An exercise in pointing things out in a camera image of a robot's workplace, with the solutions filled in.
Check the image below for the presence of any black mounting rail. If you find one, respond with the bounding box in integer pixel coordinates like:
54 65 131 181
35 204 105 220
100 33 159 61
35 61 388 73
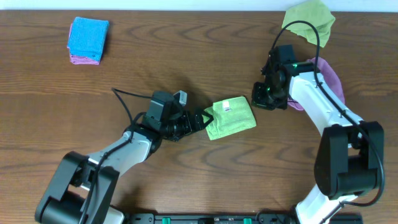
124 210 364 224

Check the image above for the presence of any crumpled purple cloth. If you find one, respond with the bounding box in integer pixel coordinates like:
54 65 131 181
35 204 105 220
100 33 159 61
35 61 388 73
287 57 345 111

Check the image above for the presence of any folded pink cloth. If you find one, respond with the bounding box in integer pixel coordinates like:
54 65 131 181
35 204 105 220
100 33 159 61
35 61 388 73
67 22 101 66

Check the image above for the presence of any crumpled olive green cloth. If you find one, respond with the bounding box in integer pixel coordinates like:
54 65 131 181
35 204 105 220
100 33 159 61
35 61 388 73
282 0 336 47

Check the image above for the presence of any light green cloth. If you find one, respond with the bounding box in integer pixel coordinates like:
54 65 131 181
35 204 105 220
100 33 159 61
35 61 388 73
205 96 257 141

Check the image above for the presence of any folded blue cloth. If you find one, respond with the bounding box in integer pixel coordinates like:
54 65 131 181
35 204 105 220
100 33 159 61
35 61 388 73
67 16 110 62

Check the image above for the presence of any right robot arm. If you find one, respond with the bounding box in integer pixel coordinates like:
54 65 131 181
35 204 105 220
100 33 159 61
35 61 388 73
251 45 385 223

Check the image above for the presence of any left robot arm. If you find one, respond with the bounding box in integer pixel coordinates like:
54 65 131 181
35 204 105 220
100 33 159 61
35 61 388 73
35 91 214 224

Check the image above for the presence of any right black cable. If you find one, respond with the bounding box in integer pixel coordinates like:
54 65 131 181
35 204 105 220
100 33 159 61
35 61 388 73
269 20 386 224

